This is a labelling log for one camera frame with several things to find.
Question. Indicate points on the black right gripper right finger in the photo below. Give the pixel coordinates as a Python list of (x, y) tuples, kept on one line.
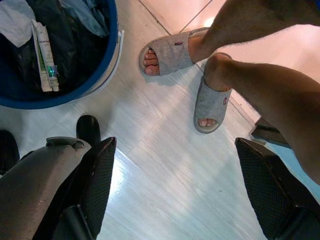
[(265, 180)]

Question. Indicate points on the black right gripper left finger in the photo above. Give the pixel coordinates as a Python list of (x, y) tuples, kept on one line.
[(100, 180)]

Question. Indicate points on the white tissue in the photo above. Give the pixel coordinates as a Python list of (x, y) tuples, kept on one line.
[(15, 22)]

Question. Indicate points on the black robot right foot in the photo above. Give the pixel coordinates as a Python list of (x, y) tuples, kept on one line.
[(88, 128)]

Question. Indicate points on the black robot foot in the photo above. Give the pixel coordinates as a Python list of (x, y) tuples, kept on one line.
[(7, 150), (88, 128)]

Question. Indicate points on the grey robot right leg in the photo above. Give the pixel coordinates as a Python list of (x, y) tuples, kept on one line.
[(32, 180)]

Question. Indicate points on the man in white shirt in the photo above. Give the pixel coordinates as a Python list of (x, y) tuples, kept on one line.
[(275, 100)]

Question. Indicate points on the grey open-toe slipper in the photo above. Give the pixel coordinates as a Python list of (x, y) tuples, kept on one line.
[(211, 105), (172, 55)]

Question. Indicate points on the black robot left foot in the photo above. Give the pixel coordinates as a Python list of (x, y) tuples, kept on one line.
[(7, 150)]

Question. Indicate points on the black bin bag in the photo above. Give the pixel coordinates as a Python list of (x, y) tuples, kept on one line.
[(70, 50)]

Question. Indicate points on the blue-grey plastic bag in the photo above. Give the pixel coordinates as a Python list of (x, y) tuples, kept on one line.
[(87, 17)]

